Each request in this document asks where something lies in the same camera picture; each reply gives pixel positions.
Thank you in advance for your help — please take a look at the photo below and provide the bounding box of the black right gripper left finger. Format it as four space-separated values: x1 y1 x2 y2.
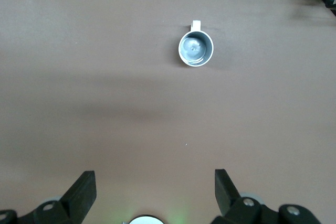
18 170 97 224

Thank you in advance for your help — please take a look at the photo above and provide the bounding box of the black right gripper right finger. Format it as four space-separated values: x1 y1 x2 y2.
211 168 279 224

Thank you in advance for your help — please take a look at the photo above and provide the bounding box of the brown table cover sheet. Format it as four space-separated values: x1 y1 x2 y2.
0 0 336 224

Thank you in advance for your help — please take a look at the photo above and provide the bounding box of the grey white mug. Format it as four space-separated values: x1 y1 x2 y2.
178 20 215 68

